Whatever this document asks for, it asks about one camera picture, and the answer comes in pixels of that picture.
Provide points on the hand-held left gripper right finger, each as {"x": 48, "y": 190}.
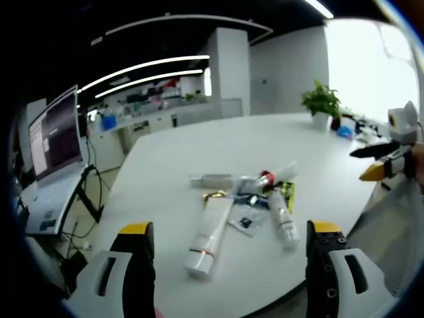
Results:
{"x": 334, "y": 271}

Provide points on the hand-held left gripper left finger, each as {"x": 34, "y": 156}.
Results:
{"x": 132, "y": 265}

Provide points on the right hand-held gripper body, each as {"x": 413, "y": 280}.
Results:
{"x": 402, "y": 124}

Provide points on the small white skincare bottle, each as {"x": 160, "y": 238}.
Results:
{"x": 285, "y": 218}

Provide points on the large white skincare tube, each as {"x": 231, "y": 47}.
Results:
{"x": 210, "y": 233}

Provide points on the silver skincare box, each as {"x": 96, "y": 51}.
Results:
{"x": 212, "y": 180}

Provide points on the clear skincare bottle red cap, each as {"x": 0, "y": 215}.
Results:
{"x": 256, "y": 182}

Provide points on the blue storage bin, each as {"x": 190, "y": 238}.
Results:
{"x": 108, "y": 122}

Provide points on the person's right hand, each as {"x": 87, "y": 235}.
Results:
{"x": 418, "y": 165}

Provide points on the blue object on table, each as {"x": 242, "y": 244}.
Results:
{"x": 345, "y": 132}

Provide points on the person's grey clothing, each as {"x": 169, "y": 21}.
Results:
{"x": 391, "y": 238}

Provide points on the potted green plant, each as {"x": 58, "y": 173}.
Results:
{"x": 323, "y": 104}

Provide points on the yellow-green black packet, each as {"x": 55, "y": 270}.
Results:
{"x": 288, "y": 195}

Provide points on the clear plastic sachet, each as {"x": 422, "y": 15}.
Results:
{"x": 250, "y": 218}

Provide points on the white monitor stand cart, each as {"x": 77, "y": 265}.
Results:
{"x": 53, "y": 202}

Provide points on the gold foil wrapper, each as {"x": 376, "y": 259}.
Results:
{"x": 213, "y": 195}

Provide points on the white counter cabinet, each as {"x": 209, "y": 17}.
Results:
{"x": 145, "y": 127}

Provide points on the computer monitor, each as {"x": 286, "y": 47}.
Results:
{"x": 56, "y": 136}

